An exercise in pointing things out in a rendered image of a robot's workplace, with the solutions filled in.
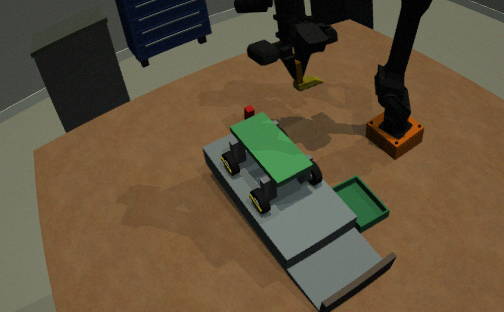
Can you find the green tray floor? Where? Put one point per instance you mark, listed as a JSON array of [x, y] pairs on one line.
[[360, 203]]

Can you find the green trolley with black wheels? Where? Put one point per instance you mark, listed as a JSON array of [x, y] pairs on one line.
[[269, 145]]

